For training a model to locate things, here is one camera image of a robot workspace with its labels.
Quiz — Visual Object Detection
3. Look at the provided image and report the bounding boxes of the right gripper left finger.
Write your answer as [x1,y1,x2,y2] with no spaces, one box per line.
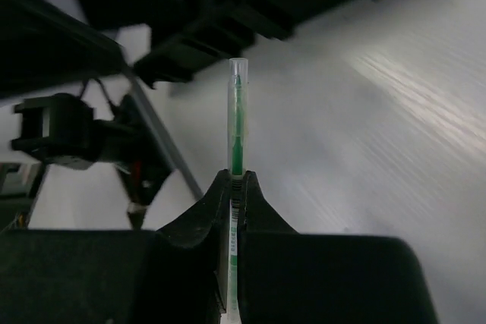
[1,170,230,323]

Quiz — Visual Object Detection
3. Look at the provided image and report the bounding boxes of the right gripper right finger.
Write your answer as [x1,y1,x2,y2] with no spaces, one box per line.
[238,171,437,323]

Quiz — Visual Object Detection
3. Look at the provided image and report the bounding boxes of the green pen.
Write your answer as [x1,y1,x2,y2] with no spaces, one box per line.
[227,58,248,323]

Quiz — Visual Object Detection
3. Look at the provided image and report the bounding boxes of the black four-compartment organizer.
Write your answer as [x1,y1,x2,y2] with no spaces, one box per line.
[1,0,349,98]

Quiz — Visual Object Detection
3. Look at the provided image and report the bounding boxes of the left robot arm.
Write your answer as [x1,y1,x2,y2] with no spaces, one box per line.
[10,93,203,230]

